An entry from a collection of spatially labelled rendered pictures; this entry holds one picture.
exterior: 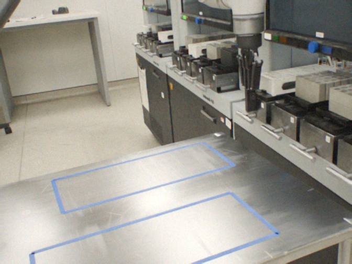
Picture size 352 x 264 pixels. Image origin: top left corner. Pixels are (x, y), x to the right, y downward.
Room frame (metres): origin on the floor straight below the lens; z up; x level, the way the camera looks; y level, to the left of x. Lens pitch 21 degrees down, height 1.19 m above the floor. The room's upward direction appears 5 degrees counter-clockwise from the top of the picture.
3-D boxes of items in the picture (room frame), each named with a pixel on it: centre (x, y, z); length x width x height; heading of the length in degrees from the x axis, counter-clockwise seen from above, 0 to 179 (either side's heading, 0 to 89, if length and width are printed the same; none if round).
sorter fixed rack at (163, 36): (2.49, -0.10, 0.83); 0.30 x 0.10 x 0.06; 105
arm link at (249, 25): (1.22, -0.24, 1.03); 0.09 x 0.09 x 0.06
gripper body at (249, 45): (1.22, -0.24, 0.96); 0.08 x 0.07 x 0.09; 15
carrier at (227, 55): (1.64, -0.24, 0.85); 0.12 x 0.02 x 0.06; 16
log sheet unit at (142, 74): (2.91, 0.22, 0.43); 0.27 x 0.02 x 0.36; 15
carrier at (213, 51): (1.78, -0.20, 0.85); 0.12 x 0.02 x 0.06; 16
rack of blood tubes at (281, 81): (1.27, -0.43, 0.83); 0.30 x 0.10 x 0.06; 105
